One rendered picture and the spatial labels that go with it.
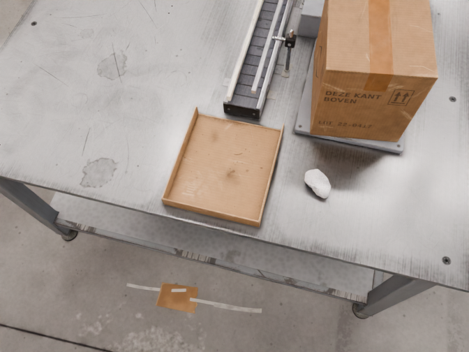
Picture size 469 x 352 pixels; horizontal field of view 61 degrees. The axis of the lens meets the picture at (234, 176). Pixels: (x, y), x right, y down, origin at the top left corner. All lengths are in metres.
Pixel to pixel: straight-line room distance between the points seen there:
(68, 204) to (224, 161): 0.95
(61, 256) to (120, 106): 0.99
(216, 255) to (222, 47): 0.80
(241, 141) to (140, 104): 0.33
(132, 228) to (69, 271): 0.42
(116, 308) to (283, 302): 0.73
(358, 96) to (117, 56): 0.79
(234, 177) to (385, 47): 0.49
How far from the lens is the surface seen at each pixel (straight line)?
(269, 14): 1.40
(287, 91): 1.25
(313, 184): 1.06
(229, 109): 1.18
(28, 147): 1.31
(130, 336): 1.89
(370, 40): 1.01
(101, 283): 1.97
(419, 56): 1.01
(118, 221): 1.78
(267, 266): 1.64
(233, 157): 1.12
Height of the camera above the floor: 1.81
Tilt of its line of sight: 64 degrees down
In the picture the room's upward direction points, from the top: 5 degrees counter-clockwise
